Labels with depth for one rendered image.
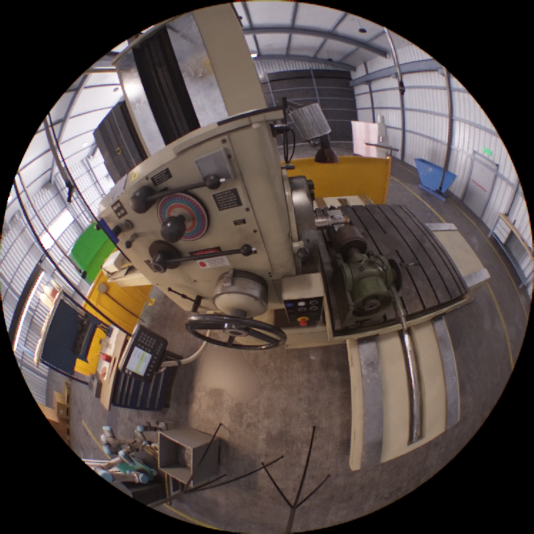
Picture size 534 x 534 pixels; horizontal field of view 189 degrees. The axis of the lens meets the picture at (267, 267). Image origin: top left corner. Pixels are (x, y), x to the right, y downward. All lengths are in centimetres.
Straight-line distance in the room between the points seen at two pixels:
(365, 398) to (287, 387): 94
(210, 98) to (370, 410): 204
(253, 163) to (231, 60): 88
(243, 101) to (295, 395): 238
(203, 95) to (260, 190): 86
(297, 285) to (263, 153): 44
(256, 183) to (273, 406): 187
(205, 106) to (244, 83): 25
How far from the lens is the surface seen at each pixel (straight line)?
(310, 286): 59
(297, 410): 188
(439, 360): 157
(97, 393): 219
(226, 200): 44
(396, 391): 131
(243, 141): 39
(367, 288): 70
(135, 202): 50
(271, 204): 43
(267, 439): 201
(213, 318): 45
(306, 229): 66
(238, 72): 112
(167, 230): 44
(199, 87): 116
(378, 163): 337
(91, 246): 432
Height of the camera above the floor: 185
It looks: 47 degrees down
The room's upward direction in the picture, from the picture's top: 19 degrees counter-clockwise
